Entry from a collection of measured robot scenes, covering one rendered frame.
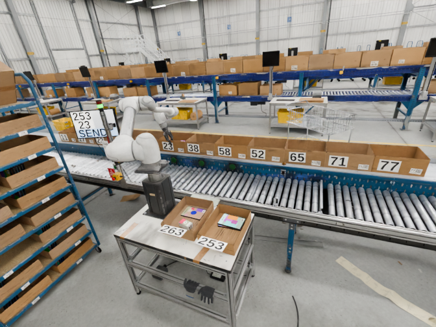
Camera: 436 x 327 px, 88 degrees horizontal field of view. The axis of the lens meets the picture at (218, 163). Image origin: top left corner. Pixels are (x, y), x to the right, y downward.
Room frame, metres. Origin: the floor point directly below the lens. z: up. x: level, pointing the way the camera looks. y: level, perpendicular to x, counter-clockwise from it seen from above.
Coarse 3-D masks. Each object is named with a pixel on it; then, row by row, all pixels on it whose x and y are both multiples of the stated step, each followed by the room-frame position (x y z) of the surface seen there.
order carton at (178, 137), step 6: (174, 132) 2.97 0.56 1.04; (180, 132) 2.93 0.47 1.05; (162, 138) 2.81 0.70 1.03; (174, 138) 2.98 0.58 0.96; (180, 138) 2.94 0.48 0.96; (186, 138) 2.90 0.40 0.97; (174, 144) 2.64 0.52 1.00; (180, 144) 2.60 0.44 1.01; (162, 150) 2.72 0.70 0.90; (168, 150) 2.68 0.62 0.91; (174, 150) 2.65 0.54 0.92
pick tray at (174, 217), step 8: (184, 200) 1.68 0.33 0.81; (192, 200) 1.66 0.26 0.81; (200, 200) 1.63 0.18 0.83; (208, 200) 1.60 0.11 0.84; (176, 208) 1.56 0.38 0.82; (184, 208) 1.63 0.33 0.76; (208, 208) 1.49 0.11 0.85; (168, 216) 1.44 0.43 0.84; (176, 216) 1.53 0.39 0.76; (208, 216) 1.47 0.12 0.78; (168, 224) 1.42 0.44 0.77; (176, 224) 1.43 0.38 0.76; (200, 224) 1.35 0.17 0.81; (192, 232) 1.24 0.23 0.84; (192, 240) 1.24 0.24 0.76
